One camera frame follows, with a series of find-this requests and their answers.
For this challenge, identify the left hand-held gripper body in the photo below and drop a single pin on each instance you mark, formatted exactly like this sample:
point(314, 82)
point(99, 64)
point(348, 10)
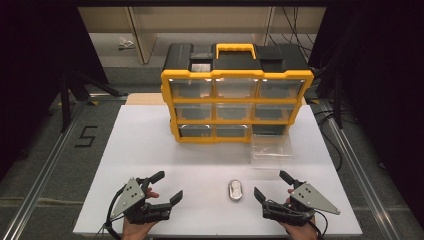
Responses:
point(133, 195)

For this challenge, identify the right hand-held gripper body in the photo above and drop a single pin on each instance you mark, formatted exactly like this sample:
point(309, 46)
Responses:
point(310, 198)

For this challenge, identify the small silver metal clip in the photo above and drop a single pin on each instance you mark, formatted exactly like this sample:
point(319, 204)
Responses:
point(235, 190)

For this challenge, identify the clear plastic drawer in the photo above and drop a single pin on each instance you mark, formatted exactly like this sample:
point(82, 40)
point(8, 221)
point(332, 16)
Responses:
point(271, 150)

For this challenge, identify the yellow black organizer cabinet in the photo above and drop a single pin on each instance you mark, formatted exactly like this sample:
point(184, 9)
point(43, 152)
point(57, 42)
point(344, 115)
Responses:
point(233, 100)

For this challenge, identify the person's right hand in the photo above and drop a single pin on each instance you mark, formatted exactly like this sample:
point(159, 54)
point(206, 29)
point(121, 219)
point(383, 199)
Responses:
point(301, 232)

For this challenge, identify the person's left hand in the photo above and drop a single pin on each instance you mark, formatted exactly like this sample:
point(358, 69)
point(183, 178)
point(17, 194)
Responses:
point(135, 231)

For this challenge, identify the black metal stand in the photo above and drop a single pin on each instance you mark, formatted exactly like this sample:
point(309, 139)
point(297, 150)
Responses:
point(65, 106)
point(338, 110)

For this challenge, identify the grid of clear drawers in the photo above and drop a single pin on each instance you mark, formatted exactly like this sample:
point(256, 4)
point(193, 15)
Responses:
point(193, 88)

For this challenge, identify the beige partition panel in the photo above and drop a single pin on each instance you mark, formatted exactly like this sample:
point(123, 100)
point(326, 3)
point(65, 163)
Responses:
point(146, 43)

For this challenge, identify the crumpled white paper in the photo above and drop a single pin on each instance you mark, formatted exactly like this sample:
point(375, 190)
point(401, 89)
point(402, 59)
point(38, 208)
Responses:
point(126, 43)

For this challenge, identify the aluminium floor rail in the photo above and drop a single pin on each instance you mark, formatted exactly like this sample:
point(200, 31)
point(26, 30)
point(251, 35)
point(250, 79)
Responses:
point(360, 170)
point(43, 170)

